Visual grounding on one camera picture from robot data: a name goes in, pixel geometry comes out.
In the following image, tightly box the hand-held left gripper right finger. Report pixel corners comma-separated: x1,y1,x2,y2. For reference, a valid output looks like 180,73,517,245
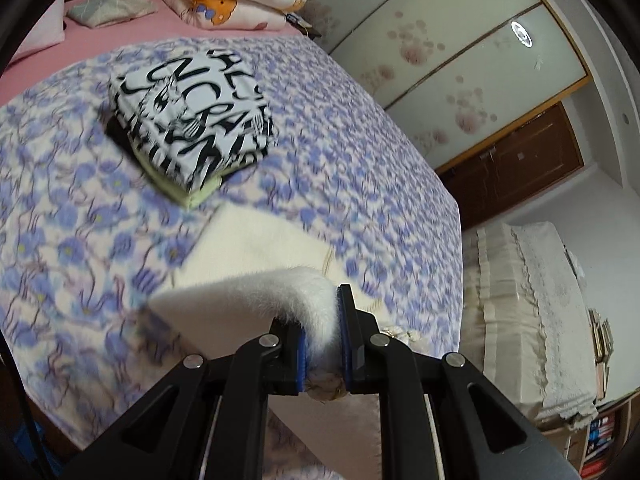
336,284,583,480

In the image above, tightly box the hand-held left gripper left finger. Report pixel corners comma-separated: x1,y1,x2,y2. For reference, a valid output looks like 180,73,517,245
62,317,307,480

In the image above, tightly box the white fluffy cardigan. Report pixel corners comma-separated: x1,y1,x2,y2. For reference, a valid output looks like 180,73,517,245
149,202,416,480

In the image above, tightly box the blue floral blanket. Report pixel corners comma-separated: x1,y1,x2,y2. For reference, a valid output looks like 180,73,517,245
0,35,462,461

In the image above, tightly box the cream lace covered furniture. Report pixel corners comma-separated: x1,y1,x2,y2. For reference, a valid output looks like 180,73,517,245
457,220,601,428

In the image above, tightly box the light green folded garment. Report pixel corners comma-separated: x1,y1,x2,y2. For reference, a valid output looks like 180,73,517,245
135,160,236,210

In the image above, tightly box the dark wooden door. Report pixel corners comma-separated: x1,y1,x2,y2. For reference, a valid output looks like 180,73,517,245
435,102,586,231

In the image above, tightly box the stack of books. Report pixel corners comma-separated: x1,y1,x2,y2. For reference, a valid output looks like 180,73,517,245
587,307,617,401

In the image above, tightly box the black and white printed garment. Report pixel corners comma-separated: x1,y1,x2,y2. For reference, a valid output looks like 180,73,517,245
107,49,280,193

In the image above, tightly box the row of shelved books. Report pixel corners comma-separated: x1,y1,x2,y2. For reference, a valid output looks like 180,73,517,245
580,410,619,478

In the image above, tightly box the floral sliding door wardrobe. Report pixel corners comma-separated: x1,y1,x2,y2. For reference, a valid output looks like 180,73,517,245
300,0,593,171

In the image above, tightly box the pink bed sheet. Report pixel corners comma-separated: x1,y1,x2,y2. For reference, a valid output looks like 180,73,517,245
0,0,303,108

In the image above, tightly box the folded grey cloth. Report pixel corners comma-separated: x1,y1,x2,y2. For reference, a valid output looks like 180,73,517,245
66,0,157,28

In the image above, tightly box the white pink pillow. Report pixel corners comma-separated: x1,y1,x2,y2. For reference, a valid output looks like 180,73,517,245
7,0,67,66

